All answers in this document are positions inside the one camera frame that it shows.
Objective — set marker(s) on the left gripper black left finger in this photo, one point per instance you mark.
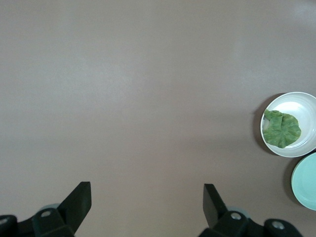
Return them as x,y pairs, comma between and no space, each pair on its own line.
74,209

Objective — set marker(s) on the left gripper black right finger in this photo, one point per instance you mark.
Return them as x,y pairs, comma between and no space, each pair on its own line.
214,209

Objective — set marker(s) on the green lettuce leaf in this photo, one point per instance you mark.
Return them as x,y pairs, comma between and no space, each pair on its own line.
281,130

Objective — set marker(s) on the pale green round plate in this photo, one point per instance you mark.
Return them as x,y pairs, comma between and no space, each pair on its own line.
307,180

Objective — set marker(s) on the beige round plate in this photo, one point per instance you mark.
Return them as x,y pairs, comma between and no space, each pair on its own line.
303,118

